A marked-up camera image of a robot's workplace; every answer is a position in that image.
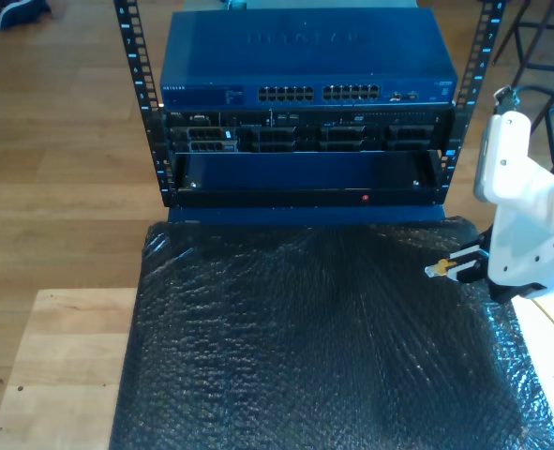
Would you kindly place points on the black bubble-wrap mat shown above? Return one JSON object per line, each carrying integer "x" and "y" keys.
{"x": 304, "y": 375}

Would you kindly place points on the blue rack tray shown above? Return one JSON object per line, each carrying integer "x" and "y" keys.
{"x": 304, "y": 171}

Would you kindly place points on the black rack server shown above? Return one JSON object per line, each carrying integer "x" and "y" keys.
{"x": 304, "y": 136}

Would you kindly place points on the dark blue sneaker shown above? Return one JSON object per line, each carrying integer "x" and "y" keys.
{"x": 23, "y": 11}

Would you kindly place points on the blue rack base plate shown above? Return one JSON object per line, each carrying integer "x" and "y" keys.
{"x": 304, "y": 214}

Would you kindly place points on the blue network switch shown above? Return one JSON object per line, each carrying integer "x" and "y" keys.
{"x": 304, "y": 56}

